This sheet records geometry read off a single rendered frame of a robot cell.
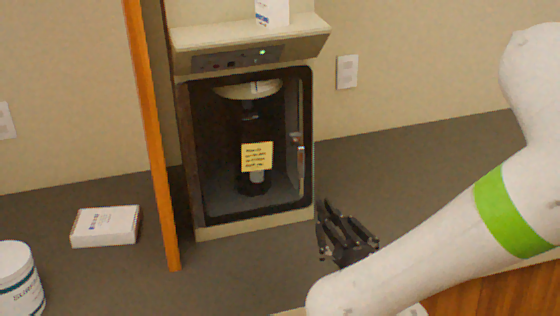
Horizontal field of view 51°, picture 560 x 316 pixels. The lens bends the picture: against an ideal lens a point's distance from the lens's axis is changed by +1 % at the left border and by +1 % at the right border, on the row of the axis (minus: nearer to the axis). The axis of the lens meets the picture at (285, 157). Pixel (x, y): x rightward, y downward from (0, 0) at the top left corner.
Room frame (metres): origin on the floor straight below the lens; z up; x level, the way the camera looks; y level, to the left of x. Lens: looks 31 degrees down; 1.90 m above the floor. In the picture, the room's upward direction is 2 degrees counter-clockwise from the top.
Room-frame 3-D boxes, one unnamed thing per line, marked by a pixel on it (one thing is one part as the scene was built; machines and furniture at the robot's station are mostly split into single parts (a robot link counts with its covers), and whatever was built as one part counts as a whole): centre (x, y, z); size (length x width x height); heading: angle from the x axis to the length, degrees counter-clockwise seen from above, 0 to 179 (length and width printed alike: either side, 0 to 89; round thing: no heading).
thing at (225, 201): (1.21, 0.08, 1.19); 0.30 x 0.01 x 0.40; 105
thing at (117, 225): (1.23, 0.48, 0.96); 0.16 x 0.12 x 0.04; 94
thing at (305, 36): (1.16, 0.07, 1.46); 0.32 x 0.11 x 0.10; 106
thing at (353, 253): (0.87, -0.13, 1.14); 0.09 x 0.08 x 0.07; 16
